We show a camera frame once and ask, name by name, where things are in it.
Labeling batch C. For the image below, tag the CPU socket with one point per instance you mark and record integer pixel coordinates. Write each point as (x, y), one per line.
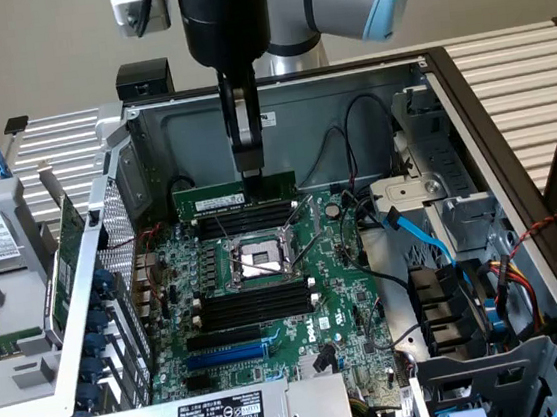
(259, 256)

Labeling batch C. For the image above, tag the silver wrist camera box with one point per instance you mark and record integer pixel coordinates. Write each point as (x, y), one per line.
(122, 10)

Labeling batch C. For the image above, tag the long black expansion slot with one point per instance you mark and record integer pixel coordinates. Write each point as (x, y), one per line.
(223, 339)

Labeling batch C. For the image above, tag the silver drive bracket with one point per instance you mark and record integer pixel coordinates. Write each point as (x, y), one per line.
(407, 189)

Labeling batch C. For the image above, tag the black plastic fan shroud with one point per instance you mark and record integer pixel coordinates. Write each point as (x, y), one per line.
(435, 301)

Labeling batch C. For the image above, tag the gray plastic drive cage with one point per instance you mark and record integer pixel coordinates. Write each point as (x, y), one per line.
(478, 372)

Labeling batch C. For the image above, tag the green motherboard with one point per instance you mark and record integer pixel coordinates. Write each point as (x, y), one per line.
(336, 272)

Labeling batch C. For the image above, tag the open PC case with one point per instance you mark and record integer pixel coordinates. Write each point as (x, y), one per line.
(209, 126)

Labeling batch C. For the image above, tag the silver metal disk bay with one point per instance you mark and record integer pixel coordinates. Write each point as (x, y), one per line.
(454, 163)

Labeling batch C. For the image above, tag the green graphics card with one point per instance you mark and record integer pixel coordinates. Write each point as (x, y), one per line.
(64, 253)

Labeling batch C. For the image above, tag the short black expansion slot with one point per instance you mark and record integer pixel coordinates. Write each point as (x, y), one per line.
(200, 383)

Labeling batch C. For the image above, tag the silver socket cover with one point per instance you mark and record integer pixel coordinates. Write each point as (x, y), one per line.
(315, 212)

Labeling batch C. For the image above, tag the dark blue card clip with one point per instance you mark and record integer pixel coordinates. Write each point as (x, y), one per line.
(99, 320)
(91, 369)
(102, 285)
(94, 344)
(86, 395)

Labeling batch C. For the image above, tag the black rectangular box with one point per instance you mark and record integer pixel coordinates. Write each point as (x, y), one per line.
(143, 78)

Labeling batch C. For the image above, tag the green RAM stick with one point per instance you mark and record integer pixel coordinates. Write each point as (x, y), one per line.
(207, 199)
(7, 345)

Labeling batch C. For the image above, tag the round coin battery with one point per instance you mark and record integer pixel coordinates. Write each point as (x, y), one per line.
(332, 209)

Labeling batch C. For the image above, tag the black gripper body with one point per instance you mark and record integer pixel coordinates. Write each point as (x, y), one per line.
(224, 18)

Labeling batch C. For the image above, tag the thin metal locking lever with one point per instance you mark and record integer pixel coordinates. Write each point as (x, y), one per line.
(308, 250)
(223, 230)

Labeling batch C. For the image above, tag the blue expansion slot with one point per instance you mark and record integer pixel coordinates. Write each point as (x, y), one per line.
(225, 358)

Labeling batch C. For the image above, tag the silver chipset heatsink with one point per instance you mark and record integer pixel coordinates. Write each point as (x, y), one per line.
(306, 366)

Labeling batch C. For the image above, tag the gray parts rack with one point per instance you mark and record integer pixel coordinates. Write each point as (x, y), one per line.
(12, 208)

